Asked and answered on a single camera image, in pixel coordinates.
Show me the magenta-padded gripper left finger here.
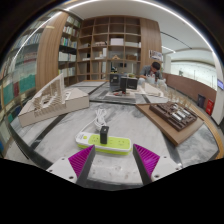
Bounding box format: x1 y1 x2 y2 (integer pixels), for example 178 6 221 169
45 144 97 188

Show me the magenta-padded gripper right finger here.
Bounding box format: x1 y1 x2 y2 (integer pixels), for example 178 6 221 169
132 143 184 186

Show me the black charger block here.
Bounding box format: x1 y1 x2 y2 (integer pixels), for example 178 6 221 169
99 125 110 145

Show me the green and white power strip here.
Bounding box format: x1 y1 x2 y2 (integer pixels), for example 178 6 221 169
75 131 133 156

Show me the brown building model on board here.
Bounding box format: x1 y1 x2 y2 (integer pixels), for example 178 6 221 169
134 101 205 147

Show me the white architectural building model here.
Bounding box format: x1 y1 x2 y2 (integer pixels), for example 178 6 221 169
17 73 91 128

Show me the small white building model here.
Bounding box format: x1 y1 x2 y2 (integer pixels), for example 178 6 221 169
138 81 168 98

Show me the curved slatted wooden bench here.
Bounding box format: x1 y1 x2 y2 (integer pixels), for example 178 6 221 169
189 103 224 160

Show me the dark bin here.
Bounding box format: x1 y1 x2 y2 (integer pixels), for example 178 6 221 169
197 93 206 109

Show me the red bin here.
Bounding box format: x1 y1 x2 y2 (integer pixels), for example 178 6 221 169
205 98 215 116

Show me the person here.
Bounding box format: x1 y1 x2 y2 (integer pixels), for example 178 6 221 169
137 61 164 84

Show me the glass-front bookcase with books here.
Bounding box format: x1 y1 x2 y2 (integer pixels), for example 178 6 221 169
0 19 38 134

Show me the wooden shelf unit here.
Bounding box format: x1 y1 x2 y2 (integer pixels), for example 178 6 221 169
35 11 163 91

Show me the white coiled power cable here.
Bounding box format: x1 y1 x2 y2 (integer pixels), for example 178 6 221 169
79 107 108 134

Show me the wall-mounted screen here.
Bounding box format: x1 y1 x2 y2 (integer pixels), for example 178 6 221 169
216 78 224 91

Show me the wall poster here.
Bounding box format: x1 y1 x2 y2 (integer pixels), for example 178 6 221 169
148 49 164 62

